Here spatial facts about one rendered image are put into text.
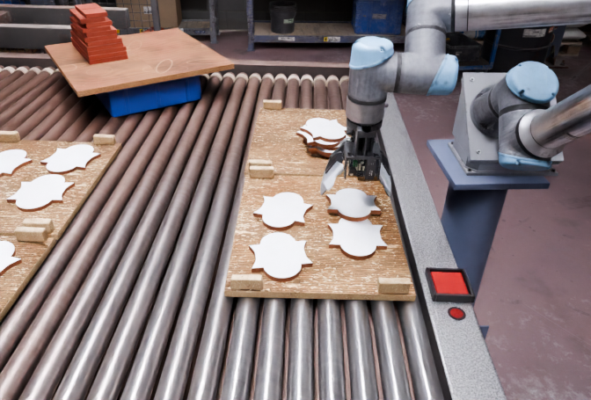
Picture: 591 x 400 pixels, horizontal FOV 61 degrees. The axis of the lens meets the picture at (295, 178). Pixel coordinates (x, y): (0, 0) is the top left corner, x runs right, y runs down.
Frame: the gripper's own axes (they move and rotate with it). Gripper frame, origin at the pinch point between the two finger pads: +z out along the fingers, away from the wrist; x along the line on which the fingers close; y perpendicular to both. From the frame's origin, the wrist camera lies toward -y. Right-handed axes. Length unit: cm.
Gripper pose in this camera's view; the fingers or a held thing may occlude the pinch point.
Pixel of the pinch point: (354, 193)
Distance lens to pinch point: 112.4
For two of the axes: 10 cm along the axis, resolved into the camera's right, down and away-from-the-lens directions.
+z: -0.2, 8.3, 5.6
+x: 10.0, 0.2, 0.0
